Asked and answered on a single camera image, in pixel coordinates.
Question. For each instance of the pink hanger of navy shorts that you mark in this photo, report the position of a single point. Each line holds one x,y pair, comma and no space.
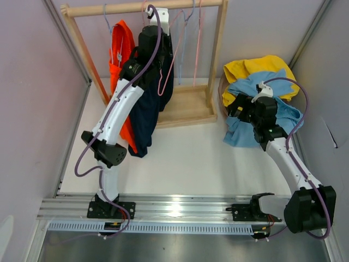
144,12

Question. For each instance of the yellow shorts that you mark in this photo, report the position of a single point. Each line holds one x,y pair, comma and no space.
241,69

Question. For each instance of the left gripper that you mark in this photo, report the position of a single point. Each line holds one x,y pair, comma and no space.
166,40

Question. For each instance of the blue hanger under orange shorts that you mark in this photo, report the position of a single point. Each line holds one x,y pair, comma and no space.
110,28

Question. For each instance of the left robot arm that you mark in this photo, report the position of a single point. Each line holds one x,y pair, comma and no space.
104,139

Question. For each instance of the perforated cable duct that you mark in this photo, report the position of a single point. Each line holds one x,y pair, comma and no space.
156,228

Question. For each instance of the pink hanger of yellow shorts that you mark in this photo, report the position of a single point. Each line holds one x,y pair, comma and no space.
198,42

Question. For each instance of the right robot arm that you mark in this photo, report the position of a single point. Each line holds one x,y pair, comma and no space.
311,206

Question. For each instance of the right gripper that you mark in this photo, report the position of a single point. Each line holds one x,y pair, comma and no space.
243,101

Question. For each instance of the pink hanger of blue shorts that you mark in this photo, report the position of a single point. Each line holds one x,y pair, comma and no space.
161,91

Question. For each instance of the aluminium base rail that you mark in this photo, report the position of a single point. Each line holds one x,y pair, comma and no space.
167,208

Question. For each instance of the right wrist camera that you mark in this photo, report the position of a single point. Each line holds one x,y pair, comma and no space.
263,90

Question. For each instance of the wooden clothes rack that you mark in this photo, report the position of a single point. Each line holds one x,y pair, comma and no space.
189,105

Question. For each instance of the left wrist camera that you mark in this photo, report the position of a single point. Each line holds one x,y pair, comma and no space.
163,14

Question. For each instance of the orange shorts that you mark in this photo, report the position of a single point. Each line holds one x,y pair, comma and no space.
122,44

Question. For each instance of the blue hanger of grey shorts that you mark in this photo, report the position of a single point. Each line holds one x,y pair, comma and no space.
180,63

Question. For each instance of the translucent pink basket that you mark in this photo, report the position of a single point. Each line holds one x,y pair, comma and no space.
221,88

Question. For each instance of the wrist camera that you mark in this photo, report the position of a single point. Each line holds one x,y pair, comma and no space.
263,90
163,14

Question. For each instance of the light blue shorts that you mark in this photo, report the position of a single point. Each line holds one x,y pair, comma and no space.
240,134

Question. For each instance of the navy blue shorts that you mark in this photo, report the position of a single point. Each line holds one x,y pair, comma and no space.
144,114

